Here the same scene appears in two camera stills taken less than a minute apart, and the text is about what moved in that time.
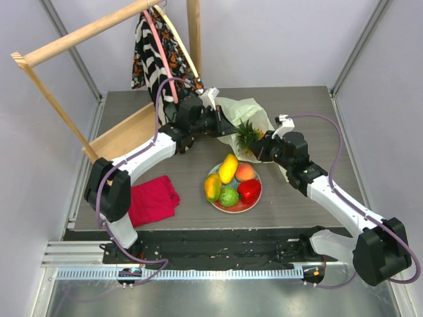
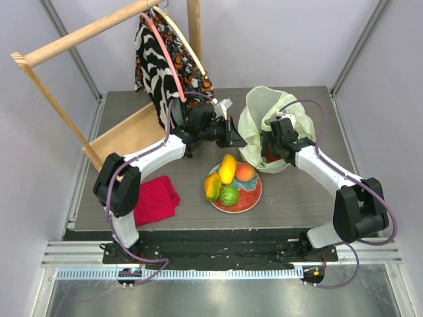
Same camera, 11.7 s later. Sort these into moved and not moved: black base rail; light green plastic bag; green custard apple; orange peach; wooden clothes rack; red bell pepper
Moved: light green plastic bag; red bell pepper
Not moved: wooden clothes rack; orange peach; black base rail; green custard apple
